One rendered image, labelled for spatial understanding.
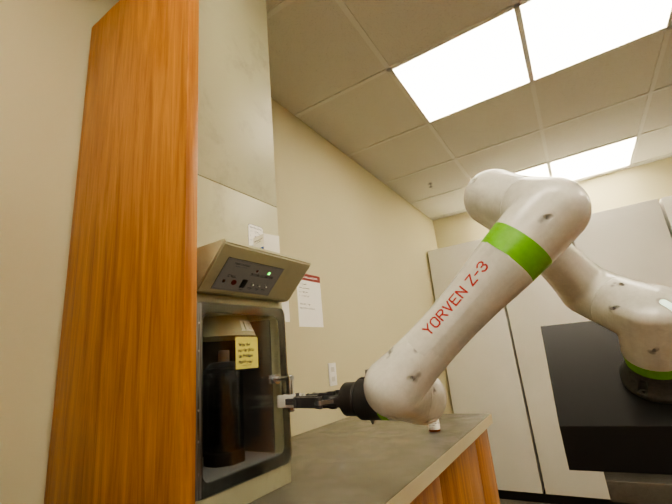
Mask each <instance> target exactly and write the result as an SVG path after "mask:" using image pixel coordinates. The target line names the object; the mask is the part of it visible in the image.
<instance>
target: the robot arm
mask: <svg viewBox="0 0 672 504"><path fill-rule="evenodd" d="M464 205H465V209H466V211H467V213H468V214H469V215H470V217H471V218H472V219H473V220H475V221H476V222H478V223H479V224H481V225H482V226H484V227H485V228H487V229H488V230H490V231H489V232H488V233H487V234H486V236H485V237H484V238H483V240H482V241H481V242H480V244H479V245H478V246H477V248H476V249H475V250H474V252H473V253H472V254H471V256H470V257H469V259H468V260H467V261H466V263H465V264H464V266H463V267H462V268H461V270H460V271H459V273H458V274H457V275H456V277H455V278H454V279H453V281H452V282H451V283H450V285H449V286H448V287H447V288H446V290H445V291H444V292H443V293H442V295H441V296H440V297H439V298H438V299H437V301H436V302H435V303H434V304H433V305H432V307H431V308H430V309H429V310H428V311H427V312H426V313H425V315H424V316H423V317H422V318H421V319H420V320H419V321H418V322H417V323H416V324H415V325H414V326H413V327H412V328H411V329H410V330H409V331H408V332H407V333H406V334H405V335H404V336H403V337H402V338H401V339H400V340H399V341H398V342H397V343H396V344H395V345H394V346H393V347H392V348H391V349H390V350H389V351H388V352H386V353H385V354H384V355H383V356H382V357H381V358H379V359H378V360H377V361H376V362H375V363H374V364H372V365H371V367H370V368H369V369H366V370H365V376H364V377H360V378H358V379H357V381H355V382H345V383H343V384H342V386H341V387H340V390H334V391H328V392H320V393H315V392H313V393H312V394H309V393H307V394H306V396H305V393H295V394H294V395H287V394H283V395H277V408H295V409H297V408H314V409H319V410H320V409H323V408H329V409H337V408H340V409H341V411H342V413H343V414H344V415H345V416H358V418H359V419H361V420H370V421H371V424H374V421H375V420H393V421H403V422H408V423H412V424H415V425H428V424H431V423H433V422H435V421H437V420H438V419H439V418H440V417H441V416H442V414H443V412H444V410H445V408H446V403H447V396H446V391H445V388H444V386H443V384H442V383H441V381H440V380H439V379H438V377H439V376H440V375H441V373H442V372H443V371H444V370H445V368H446V367H447V366H448V365H449V364H450V362H451V361H452V360H453V359H454V358H455V356H456V355H457V354H458V353H459V352H460V351H461V350H462V349H463V347H464V346H465V345H466V344H467V343H468V342H469V341H470V340H471V339H472V338H473V337H474V336H475V335H476V334H477V333H478V332H479V331H480V330H481V329H482V328H483V327H484V326H485V325H486V324H487V323H488V322H489V321H490V320H491V319H492V318H493V317H494V316H495V315H496V314H497V313H498V312H500V311H501V310H502V309H503V308H504V307H505V306H506V305H507V304H508V303H510V302H511V301H512V300H513V299H514V298H515V297H517V296H518V295H519V294H520V293H521V292H522V291H523V290H524V289H526V288H527V287H528V286H529V285H530V284H531V283H532V282H533V281H534V280H535V279H536V278H537V277H538V276H540V275H542V277H543V278H544V279H545V280H546V281H547V282H548V283H549V285H550V286H551V287H552V288H553V290H554V291H555V292H556V294H557V295H558V296H559V298H560V299H561V301H562V302H563V303H564V305H565V306H566V307H568V308H569V309H570V310H572V311H574V312H576V313H578V314H580V315H582V316H583V317H585V318H587V319H589V320H591V321H593V322H595V323H597V324H599V325H601V326H603V327H605V328H606V329H608V330H610V331H612V332H614V333H616V334H617V335H618V339H619V345H620V351H621V354H622V356H623V357H624V361H623V362H622V363H621V365H620V368H619V373H620V377H621V380H622V382H623V384H624V385H625V387H626V388H627V389H628V390H630V391H631V392H632V393H634V394H635V395H637V396H639V397H641V398H643V399H646V400H649V401H653V402H657V403H665V404H672V288H670V287H666V286H663V285H659V284H654V283H649V282H644V281H639V280H634V279H630V278H627V277H624V276H622V275H619V274H616V273H613V272H611V271H608V270H605V269H603V268H601V267H600V266H598V265H597V264H596V263H594V262H593V261H592V260H590V259H589V258H588V257H586V256H585V255H584V254H583V253H582V252H580V251H579V250H578V249H577V248H576V247H575V246H574V245H573V244H572V243H573V242H574V241H575V240H576V238H577V237H578V236H579V235H580V234H581V233H582V232H583V231H584V230H585V229H586V227H587V225H588V224H589V221H590V219H591V215H592V204H591V200H590V197H589V195H588V194H587V192H586V191H585V190H584V188H583V187H582V186H580V185H579V184H578V183H576V182H574V181H572V180H570V179H567V178H562V177H535V176H526V175H520V174H516V173H512V172H509V171H507V170H503V169H489V170H486V171H483V172H481V173H479V174H477V175H476V176H475V177H474V178H473V179H472V180H471V181H470V182H469V183H468V185H467V187H466V189H465V192H464Z"/></svg>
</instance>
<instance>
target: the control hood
mask: <svg viewBox="0 0 672 504"><path fill-rule="evenodd" d="M229 257H232V258H237V259H241V260H246V261H250V262H255V263H259V264H264V265H268V266H273V267H277V268H282V269H284V270H283V272H282V274H281V275H280V277H279V279H278V280H277V282H276V283H275V285H274V287H273V288H272V290H271V292H270V293H269V295H268V296H267V295H259V294H251V293H243V292H235V291H227V290H219V289H211V287H212V285H213V283H214V282H215V280H216V278H217V276H218V275H219V273H220V271H221V270H222V268H223V266H224V264H225V263H226V261H227V259H228V258H229ZM310 265H311V262H310V261H306V260H303V259H299V258H295V257H291V256H288V255H284V254H280V253H277V252H273V251H269V250H265V249H262V248H258V247H254V246H251V245H247V244H243V243H239V242H236V241H232V240H228V239H225V238H224V239H221V240H218V241H215V242H213V243H210V244H207V245H204V246H201V247H198V248H197V293H203V294H212V295H221V296H230V297H239V298H249V299H258V300H267V301H276V302H286V301H288V300H289V299H290V297H291V296H292V294H293V293H294V291H295V289H296V288H297V286H298V285H299V283H300V281H301V280H302V278H303V277H304V275H305V273H306V272H307V270H308V269H309V267H310Z"/></svg>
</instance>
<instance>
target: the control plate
mask: <svg viewBox="0 0 672 504"><path fill-rule="evenodd" d="M256 270H259V272H258V273H256ZM283 270H284V269H282V268H277V267H273V266H268V265H264V264H259V263H255V262H250V261H246V260H241V259H237V258H232V257H229V258H228V259H227V261H226V263H225V264H224V266H223V268H222V270H221V271H220V273H219V275H218V276H217V278H216V280H215V282H214V283H213V285H212V287H211V289H219V290H227V291H235V292H243V293H251V294H259V295H267V296H268V295H269V293H270V292H271V290H272V288H273V287H274V285H275V283H276V282H277V280H278V279H279V277H280V275H281V274H282V272H283ZM268 272H271V274H270V275H267V273H268ZM223 279H226V281H225V282H224V283H222V280H223ZM243 279H245V280H248V282H247V283H246V285H245V287H244V288H239V286H240V284H241V283H242V281H243ZM233 280H236V281H237V283H236V284H235V285H232V284H231V282H232V281H233ZM251 283H254V286H251ZM258 284H260V287H258V286H257V285H258ZM265 285H267V288H264V286H265Z"/></svg>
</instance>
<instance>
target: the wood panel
mask: <svg viewBox="0 0 672 504"><path fill-rule="evenodd" d="M198 52H199V0H119V1H118V2H117V3H116V4H115V5H114V6H113V7H112V8H111V9H110V10H109V11H108V12H107V13H106V14H105V15H104V16H103V17H102V18H101V19H100V20H99V21H98V22H97V23H96V24H95V25H94V26H93V27H92V31H91V41H90V51H89V61H88V71H87V81H86V90H85V100H84V110H83V120H82V130H81V140H80V150H79V160H78V170H77V180H76V190H75V199H74V209H73V219H72V229H71V239H70V249H69V259H68V269H67V279H66V289H65V299H64V308H63V318H62V328H61V338H60V348H59V358H58V368H57V378H56V388H55V398H54V407H53V417H52V427H51V437H50V447H49V457H48V467H47V477H46V487H45V497H44V504H195V455H196V321H197V186H198Z"/></svg>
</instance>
